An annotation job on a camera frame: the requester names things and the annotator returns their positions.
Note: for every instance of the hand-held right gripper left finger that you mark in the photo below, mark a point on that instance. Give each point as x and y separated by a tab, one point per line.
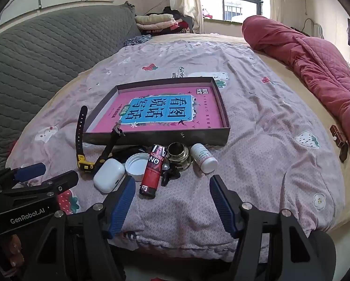
122	206

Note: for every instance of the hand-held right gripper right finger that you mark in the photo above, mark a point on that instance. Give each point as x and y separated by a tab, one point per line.
221	206

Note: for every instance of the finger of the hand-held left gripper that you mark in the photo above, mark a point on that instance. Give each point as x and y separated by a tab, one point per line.
31	171
60	183

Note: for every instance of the black and yellow digital watch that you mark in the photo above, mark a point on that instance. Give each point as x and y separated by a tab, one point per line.
84	164

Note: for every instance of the white earbuds case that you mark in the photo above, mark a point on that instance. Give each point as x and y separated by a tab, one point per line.
109	175

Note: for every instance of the red lighter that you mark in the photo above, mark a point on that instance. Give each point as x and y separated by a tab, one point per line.
151	175

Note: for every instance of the white pill bottle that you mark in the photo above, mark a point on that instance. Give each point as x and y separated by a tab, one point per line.
204	158

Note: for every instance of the glass jar with gold rim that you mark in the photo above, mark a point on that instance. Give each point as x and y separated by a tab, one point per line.
177	155

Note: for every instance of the shallow brown cardboard box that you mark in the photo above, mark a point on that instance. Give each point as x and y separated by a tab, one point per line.
163	139

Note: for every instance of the person's left hand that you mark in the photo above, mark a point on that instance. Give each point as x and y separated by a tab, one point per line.
15	250

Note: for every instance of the white ribbed bottle cap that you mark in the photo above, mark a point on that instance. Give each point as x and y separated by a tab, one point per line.
136	166

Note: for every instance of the small black clip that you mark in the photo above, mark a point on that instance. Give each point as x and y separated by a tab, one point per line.
166	177

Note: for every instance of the pink printed bed sheet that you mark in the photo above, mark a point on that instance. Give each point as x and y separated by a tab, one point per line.
251	108

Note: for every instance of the pink and blue book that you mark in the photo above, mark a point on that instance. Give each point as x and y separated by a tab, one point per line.
192	108

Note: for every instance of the gray quilted headboard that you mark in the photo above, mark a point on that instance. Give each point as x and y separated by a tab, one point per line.
46	58

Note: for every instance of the dark patterned cloth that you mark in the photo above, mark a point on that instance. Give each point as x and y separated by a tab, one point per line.
138	40

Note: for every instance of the red quilted blanket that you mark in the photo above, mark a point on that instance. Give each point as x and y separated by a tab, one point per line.
309	61

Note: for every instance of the pink folded blanket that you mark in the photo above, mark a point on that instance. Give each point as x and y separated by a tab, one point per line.
160	25

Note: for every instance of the cream folded blanket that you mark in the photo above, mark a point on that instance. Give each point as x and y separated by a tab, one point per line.
154	19

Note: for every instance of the reddish cloth on windowsill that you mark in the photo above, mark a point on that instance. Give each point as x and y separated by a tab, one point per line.
207	13

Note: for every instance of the pile of dark clothes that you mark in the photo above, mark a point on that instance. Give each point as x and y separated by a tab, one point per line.
175	13

